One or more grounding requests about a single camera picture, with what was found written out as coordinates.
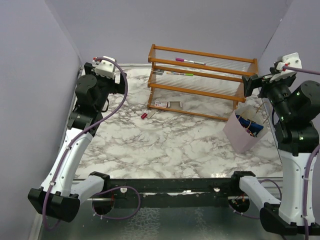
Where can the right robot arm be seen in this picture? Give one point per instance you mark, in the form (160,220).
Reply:
(298,143)

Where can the white paper bag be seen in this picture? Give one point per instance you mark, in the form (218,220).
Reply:
(239,139)

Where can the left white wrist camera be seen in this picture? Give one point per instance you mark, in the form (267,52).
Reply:
(103,68)

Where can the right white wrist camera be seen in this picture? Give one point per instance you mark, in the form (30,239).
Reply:
(285,66)

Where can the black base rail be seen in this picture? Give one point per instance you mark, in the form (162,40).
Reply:
(171,192)

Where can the green capped marker pen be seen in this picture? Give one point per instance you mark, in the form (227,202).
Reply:
(179,73)

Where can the blue Burts chips bag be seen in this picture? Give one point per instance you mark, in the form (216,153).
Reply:
(251,127)

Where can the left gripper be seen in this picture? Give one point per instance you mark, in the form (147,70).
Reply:
(119,88)

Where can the magenta marker pen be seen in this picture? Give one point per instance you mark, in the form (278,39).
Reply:
(189,61)

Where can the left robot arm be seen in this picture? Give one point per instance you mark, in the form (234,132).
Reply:
(57,197)

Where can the red white card box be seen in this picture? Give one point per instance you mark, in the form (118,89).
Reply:
(161,104)

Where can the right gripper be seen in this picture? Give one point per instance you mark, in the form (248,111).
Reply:
(251,83)

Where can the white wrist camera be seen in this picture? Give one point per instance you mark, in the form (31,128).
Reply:
(285,66)
(103,68)

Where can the small white eraser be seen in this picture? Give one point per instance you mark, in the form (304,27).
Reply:
(151,114)

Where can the wooden shelf rack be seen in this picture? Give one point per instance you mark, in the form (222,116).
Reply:
(215,90)

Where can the small red cylinder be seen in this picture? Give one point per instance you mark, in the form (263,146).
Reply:
(144,115)

